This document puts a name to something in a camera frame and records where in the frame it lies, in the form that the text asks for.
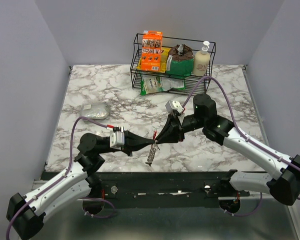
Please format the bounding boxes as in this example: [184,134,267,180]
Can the cream lotion pump bottle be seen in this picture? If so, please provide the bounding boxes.
[192,41,210,77]

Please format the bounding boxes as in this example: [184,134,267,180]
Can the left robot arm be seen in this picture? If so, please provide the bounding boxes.
[6,130,155,240]

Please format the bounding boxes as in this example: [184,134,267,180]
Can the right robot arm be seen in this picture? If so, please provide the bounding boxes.
[155,93,300,206]

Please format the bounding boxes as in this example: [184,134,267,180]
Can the green white snack bag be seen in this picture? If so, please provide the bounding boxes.
[140,75,185,96]

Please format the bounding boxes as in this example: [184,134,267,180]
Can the black wire shelf rack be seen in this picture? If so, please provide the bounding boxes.
[130,33,216,95]

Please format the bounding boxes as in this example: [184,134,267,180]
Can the green brown bag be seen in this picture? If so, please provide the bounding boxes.
[165,44,194,78]

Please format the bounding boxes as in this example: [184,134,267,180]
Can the silver glitter pouch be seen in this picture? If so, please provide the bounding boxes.
[80,102,110,120]

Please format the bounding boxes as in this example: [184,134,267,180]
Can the orange product box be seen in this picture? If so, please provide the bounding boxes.
[140,30,162,72]

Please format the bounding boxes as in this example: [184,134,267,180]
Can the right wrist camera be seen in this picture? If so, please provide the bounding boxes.
[165,100,185,114]

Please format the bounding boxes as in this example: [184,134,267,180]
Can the steel key organizer red handle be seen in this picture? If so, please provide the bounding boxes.
[145,130,160,166]

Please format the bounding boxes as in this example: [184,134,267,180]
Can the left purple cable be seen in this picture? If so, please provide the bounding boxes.
[6,116,114,240]

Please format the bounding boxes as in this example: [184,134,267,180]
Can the yellow snack bag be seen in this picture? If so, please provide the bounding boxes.
[137,47,171,73]

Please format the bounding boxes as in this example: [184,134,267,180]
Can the aluminium rail frame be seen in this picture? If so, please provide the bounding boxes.
[17,64,300,240]

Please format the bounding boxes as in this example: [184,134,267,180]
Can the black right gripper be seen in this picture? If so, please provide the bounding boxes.
[155,113,206,145]

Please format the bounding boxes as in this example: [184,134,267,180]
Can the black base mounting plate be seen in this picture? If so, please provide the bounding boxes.
[72,171,250,210]

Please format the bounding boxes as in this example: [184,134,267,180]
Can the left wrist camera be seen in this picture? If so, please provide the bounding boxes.
[109,131,125,148]

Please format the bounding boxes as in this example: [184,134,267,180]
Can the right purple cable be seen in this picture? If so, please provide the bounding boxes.
[182,76,300,202]

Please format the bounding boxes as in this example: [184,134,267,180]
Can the purple cable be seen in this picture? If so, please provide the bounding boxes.
[182,76,300,202]
[6,116,114,240]

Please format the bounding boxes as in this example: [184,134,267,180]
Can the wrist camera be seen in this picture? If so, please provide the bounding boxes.
[165,100,185,114]
[109,131,125,148]

